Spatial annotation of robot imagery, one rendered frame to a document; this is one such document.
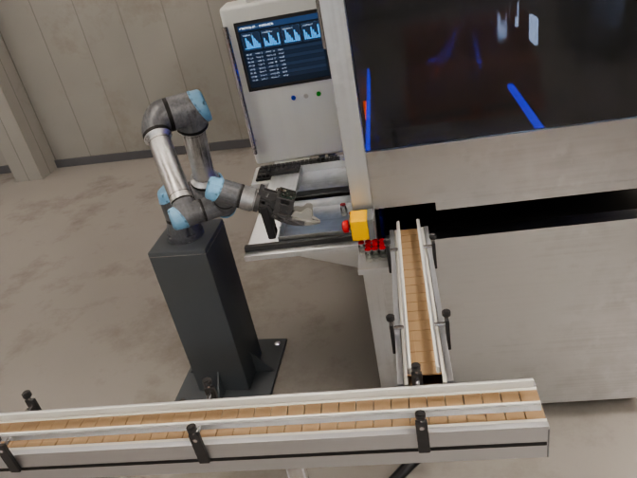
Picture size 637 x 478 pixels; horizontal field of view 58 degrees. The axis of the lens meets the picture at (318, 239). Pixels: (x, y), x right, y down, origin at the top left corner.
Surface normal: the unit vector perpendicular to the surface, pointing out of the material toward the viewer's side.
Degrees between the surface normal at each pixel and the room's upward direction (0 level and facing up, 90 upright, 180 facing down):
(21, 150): 90
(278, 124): 90
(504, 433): 90
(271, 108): 90
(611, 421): 0
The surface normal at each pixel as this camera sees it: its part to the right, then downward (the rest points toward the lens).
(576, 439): -0.17, -0.85
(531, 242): -0.07, 0.52
